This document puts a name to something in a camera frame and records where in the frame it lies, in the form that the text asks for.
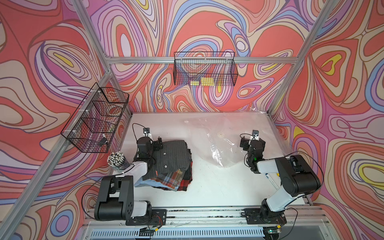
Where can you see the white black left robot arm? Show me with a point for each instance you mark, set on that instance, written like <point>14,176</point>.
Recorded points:
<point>116,201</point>

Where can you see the blue white marker pen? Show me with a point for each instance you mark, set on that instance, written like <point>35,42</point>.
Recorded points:
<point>272,181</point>

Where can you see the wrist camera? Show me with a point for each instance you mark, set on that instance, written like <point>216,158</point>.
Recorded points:
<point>255,135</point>
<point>147,133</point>

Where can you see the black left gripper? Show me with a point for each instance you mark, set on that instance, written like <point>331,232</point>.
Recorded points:
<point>154,144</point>

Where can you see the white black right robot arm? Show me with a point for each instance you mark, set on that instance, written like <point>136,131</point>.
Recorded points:
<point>296,176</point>

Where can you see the clear plastic vacuum bag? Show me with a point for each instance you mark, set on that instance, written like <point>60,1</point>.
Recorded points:
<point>215,138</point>

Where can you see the dark striped shirt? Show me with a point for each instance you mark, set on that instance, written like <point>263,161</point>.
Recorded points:
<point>175,155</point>

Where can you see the light blue shirt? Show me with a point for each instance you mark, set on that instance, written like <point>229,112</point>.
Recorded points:
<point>149,183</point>

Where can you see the yellow block in basket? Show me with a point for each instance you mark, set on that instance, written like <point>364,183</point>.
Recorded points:
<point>203,82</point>

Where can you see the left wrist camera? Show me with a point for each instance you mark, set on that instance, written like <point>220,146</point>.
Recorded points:
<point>147,133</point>

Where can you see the black wire basket wall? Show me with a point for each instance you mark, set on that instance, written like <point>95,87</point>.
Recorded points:
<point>91,129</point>
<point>193,65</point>

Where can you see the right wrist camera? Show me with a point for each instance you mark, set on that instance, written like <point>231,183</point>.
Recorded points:
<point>255,135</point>

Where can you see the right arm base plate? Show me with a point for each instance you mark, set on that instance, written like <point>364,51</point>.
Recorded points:
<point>259,216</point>

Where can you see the red black plaid shirt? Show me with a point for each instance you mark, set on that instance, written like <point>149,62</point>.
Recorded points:
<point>187,179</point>

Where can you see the brown multicolour plaid shirt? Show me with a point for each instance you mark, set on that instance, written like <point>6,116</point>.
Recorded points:
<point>170,181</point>

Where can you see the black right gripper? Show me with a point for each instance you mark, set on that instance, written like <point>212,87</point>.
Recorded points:
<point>244,144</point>

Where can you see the black wire basket left wall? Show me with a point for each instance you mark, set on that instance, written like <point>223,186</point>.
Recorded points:
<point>91,129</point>

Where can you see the black wire basket back wall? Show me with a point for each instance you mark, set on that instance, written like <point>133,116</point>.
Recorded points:
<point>193,65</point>

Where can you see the bundle of rods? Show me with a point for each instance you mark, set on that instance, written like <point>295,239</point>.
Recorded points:
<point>118,161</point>

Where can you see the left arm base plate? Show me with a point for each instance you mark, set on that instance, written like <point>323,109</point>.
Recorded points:
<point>155,218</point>

